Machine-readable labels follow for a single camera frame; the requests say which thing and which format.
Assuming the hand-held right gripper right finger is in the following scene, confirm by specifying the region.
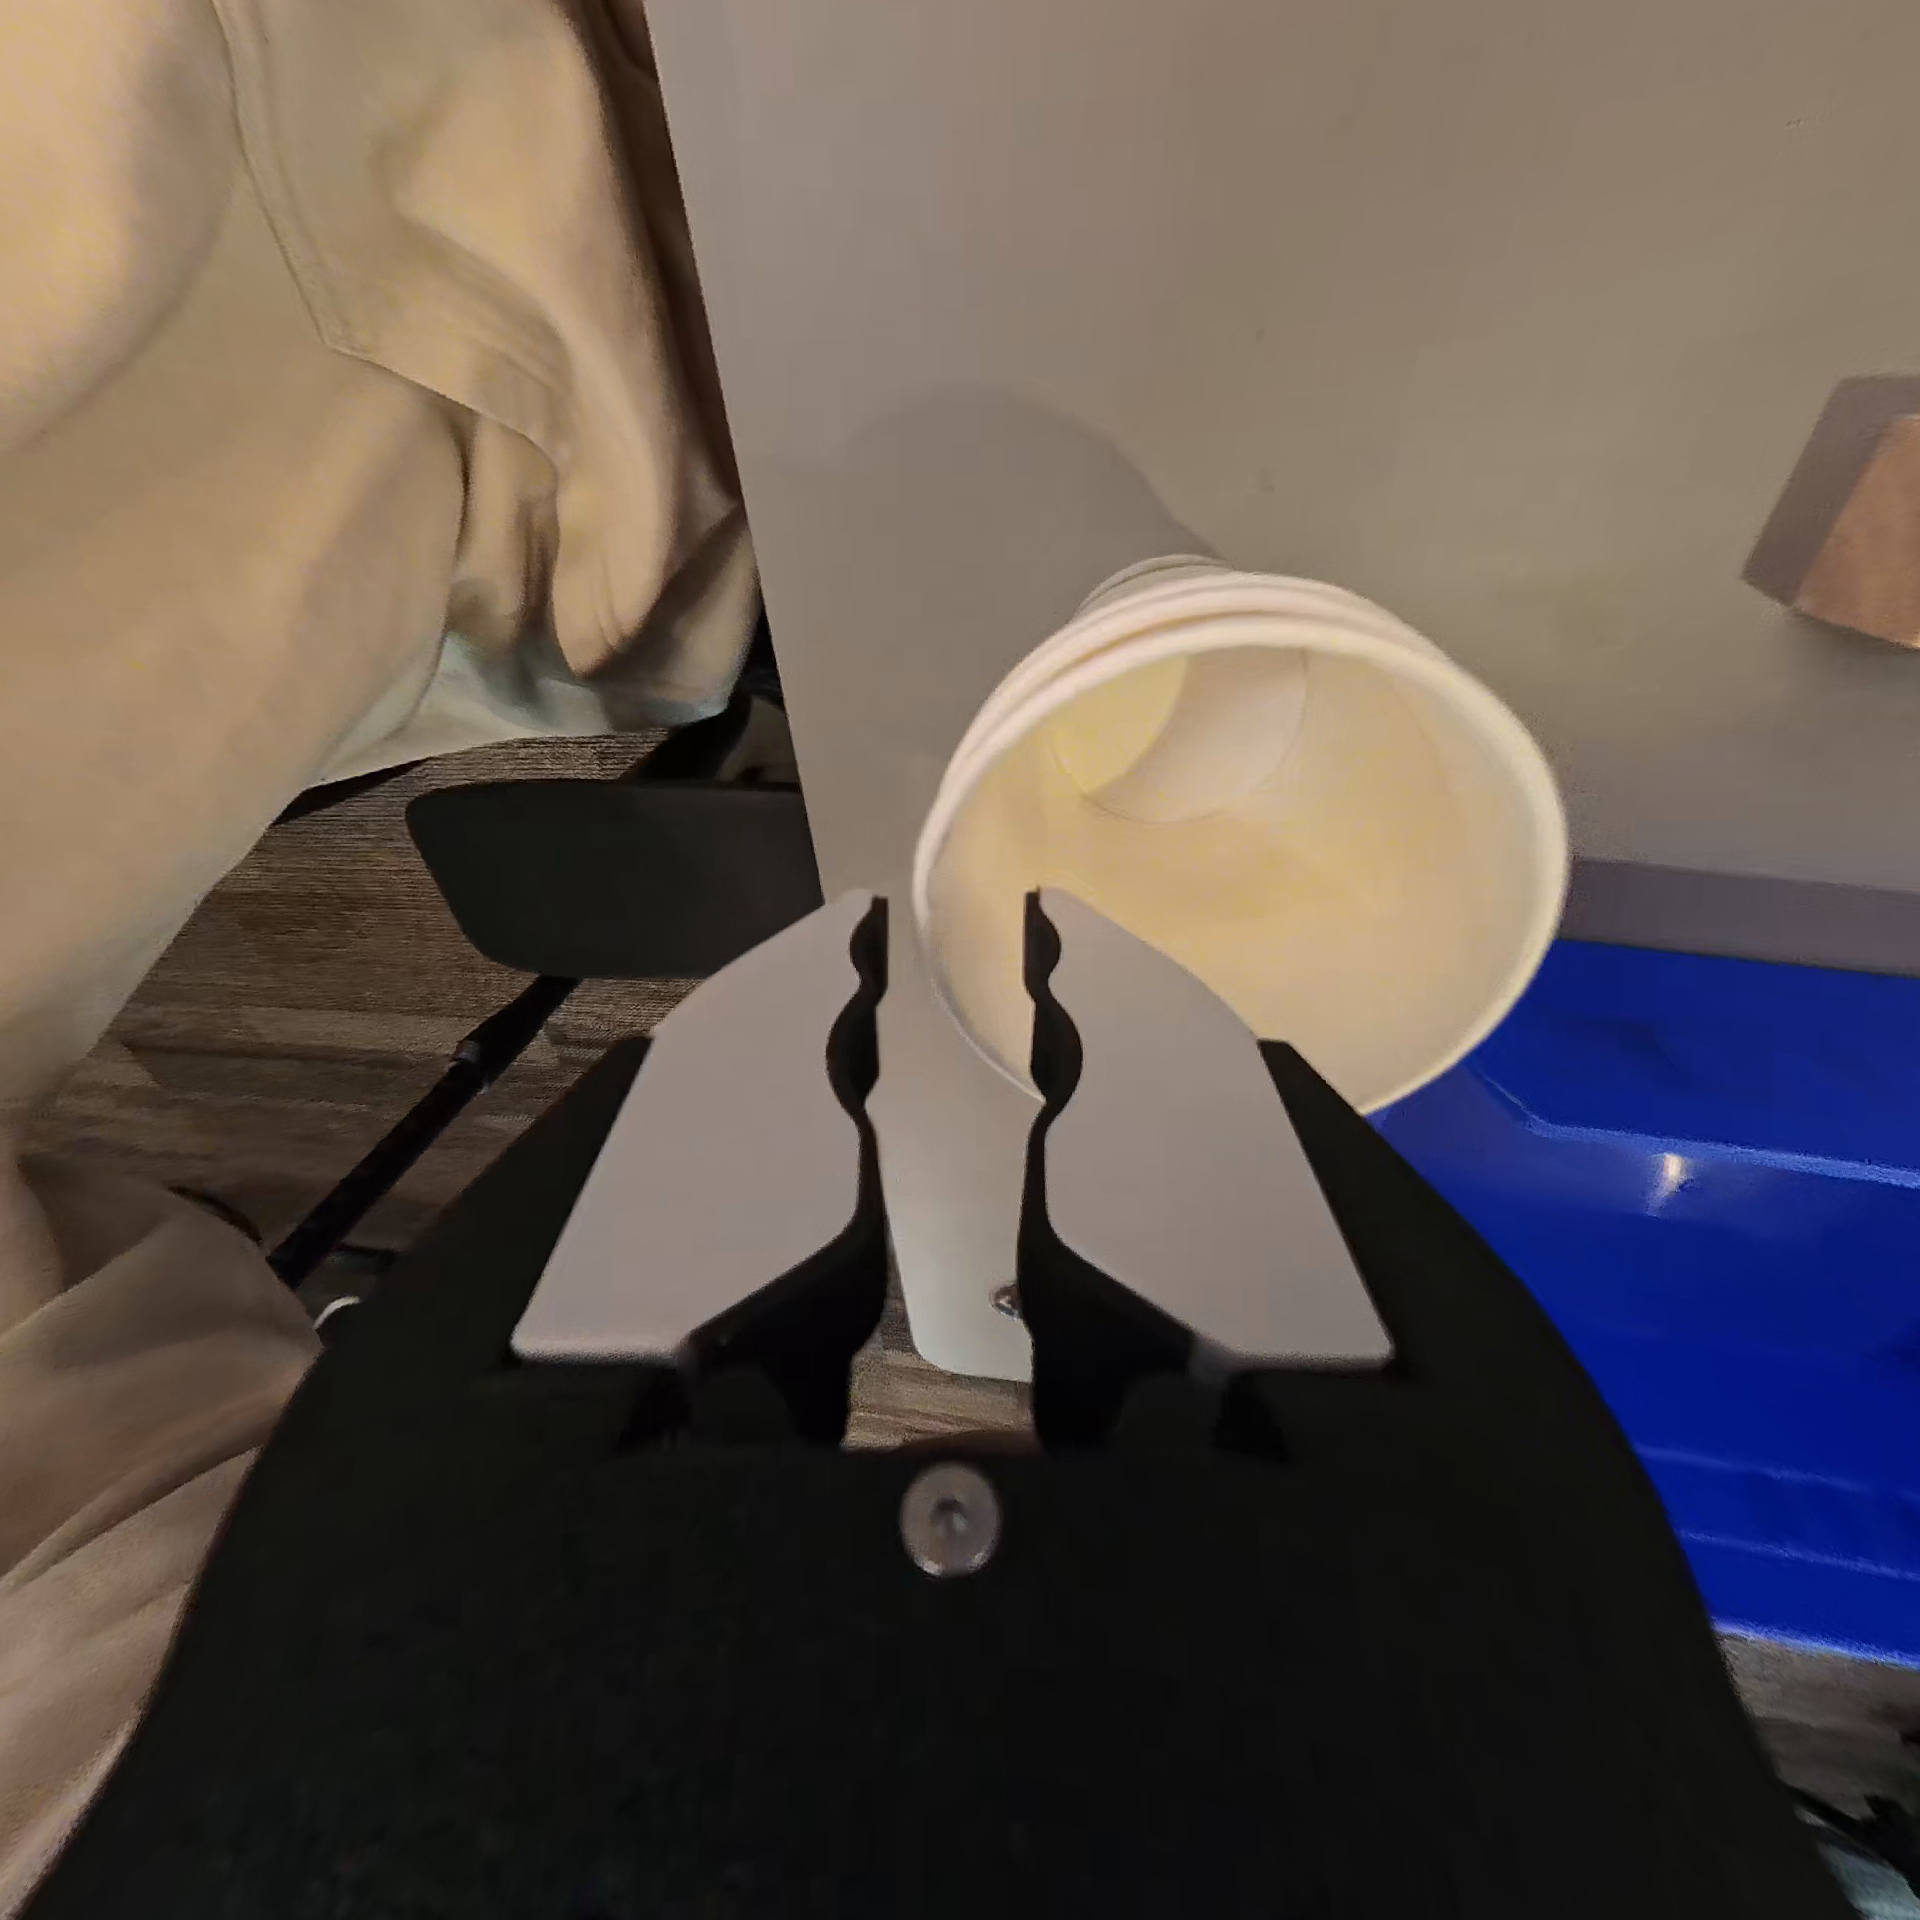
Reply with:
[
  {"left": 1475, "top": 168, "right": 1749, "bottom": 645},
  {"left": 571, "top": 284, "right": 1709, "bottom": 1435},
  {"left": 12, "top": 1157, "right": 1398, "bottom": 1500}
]
[{"left": 1016, "top": 887, "right": 1395, "bottom": 1396}]

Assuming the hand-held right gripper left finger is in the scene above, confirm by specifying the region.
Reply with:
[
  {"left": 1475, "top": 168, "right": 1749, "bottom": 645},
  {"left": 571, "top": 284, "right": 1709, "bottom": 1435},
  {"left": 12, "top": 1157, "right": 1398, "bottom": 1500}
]
[{"left": 507, "top": 891, "right": 894, "bottom": 1396}]

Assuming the white paper cup green band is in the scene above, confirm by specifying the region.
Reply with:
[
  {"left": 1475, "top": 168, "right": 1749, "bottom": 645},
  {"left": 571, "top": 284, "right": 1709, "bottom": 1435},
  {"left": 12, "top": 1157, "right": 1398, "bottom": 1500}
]
[
  {"left": 918, "top": 556, "right": 1449, "bottom": 917},
  {"left": 918, "top": 577, "right": 1443, "bottom": 904},
  {"left": 912, "top": 596, "right": 1573, "bottom": 1120}
]

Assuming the blue plastic bin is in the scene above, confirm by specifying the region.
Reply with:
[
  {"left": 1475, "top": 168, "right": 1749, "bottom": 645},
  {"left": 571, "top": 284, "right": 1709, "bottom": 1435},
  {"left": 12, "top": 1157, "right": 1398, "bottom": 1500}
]
[{"left": 1364, "top": 930, "right": 1920, "bottom": 1672}]

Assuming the person's right forearm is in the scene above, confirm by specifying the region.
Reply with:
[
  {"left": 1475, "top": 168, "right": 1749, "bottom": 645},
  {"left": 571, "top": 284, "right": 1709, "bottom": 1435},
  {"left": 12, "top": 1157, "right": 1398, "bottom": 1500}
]
[{"left": 0, "top": 1154, "right": 328, "bottom": 1920}]

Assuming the black chair armrest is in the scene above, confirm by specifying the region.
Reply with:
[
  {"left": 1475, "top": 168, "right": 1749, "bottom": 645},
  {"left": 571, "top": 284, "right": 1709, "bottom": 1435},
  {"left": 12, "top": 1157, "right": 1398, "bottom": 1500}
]
[{"left": 404, "top": 779, "right": 829, "bottom": 980}]

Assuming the person's torso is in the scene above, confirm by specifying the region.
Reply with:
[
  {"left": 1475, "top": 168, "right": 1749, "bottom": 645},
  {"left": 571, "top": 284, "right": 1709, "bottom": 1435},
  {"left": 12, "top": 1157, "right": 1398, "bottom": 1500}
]
[{"left": 0, "top": 0, "right": 761, "bottom": 1082}]

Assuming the wooden cube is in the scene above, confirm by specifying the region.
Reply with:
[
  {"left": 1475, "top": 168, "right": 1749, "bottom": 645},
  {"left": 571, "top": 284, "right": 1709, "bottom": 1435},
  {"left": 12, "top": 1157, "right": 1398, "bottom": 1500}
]
[{"left": 1740, "top": 375, "right": 1920, "bottom": 651}]

